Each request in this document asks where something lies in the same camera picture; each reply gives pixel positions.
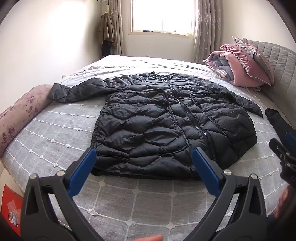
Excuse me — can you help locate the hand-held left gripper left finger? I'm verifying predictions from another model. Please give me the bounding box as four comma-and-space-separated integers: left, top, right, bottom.
20, 148, 104, 241

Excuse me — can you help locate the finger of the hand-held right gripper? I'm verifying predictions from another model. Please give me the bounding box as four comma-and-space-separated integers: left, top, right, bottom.
269, 138, 292, 163
285, 132, 296, 152

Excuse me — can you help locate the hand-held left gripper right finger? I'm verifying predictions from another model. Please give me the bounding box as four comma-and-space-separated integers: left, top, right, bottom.
185, 147, 267, 241

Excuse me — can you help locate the black puffer jacket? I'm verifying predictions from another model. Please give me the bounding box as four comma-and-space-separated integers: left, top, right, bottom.
47, 72, 263, 179

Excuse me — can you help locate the person's right hand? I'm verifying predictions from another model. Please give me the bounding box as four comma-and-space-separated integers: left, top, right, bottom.
275, 185, 296, 220

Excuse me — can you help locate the person's left hand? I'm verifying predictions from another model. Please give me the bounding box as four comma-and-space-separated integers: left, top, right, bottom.
136, 235, 165, 241

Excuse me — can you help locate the black cloth roll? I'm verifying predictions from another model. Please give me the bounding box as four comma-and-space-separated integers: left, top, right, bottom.
265, 108, 292, 144

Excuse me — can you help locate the bed with grey bedspread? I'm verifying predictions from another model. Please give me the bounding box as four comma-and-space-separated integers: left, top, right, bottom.
0, 54, 296, 241

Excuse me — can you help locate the red gift box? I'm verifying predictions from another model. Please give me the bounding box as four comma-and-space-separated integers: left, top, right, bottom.
0, 184, 24, 237

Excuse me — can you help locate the grey padded headboard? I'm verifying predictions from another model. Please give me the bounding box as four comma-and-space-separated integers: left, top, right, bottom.
242, 38, 296, 131

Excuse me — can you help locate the pink floral folded quilt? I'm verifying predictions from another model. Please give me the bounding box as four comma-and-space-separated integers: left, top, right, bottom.
0, 84, 55, 158

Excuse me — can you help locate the pink velvet pillow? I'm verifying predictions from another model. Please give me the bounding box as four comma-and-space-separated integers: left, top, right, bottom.
220, 44, 272, 87

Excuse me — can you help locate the grey and pink pillow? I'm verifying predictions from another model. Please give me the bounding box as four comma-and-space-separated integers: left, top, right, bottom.
232, 36, 275, 85

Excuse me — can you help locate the pink and grey folded quilt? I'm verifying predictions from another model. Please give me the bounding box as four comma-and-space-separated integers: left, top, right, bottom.
203, 50, 246, 85

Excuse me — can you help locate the hanging brown coat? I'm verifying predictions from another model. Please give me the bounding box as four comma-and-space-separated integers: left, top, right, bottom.
98, 13, 115, 56

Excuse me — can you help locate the window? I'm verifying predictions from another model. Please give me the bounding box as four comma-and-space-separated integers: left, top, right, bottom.
130, 0, 197, 38

